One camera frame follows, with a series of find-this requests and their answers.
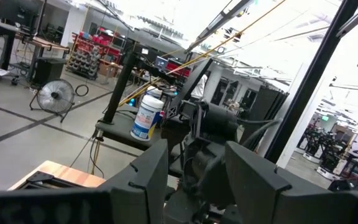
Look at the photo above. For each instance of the round metal floor fan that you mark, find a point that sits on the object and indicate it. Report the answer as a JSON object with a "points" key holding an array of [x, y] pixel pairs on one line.
{"points": [[55, 96]]}

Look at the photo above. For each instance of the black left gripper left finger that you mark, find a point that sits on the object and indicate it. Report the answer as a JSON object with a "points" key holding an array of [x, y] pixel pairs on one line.
{"points": [[129, 199]]}

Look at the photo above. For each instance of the white wipes canister blue label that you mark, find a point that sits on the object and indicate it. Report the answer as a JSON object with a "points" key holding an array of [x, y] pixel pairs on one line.
{"points": [[146, 119]]}

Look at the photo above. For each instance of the black monitor pole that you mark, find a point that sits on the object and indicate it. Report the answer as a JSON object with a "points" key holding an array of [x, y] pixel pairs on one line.
{"points": [[120, 87]]}

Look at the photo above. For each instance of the black aluminium table frame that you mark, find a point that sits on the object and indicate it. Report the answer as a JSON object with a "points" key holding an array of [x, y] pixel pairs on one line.
{"points": [[315, 74]]}

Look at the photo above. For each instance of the grey side table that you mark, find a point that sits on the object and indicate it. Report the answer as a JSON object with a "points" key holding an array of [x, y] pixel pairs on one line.
{"points": [[117, 129]]}

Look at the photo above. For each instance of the black office desk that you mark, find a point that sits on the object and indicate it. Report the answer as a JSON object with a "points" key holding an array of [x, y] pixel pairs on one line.
{"points": [[8, 34]]}

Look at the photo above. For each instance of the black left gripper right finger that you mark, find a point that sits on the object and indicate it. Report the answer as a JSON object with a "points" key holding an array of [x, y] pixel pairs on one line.
{"points": [[259, 193]]}

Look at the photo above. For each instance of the red storage shelf rack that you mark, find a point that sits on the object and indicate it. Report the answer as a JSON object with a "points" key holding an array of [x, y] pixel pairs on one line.
{"points": [[89, 53]]}

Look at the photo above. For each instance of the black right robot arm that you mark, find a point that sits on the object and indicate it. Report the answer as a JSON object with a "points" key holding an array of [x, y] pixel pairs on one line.
{"points": [[216, 124]]}

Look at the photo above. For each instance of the person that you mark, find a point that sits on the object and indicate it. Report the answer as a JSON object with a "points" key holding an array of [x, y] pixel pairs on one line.
{"points": [[199, 88]]}

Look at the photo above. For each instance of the black computer monitor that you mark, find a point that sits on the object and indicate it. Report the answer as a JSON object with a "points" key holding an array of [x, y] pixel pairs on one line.
{"points": [[17, 11]]}

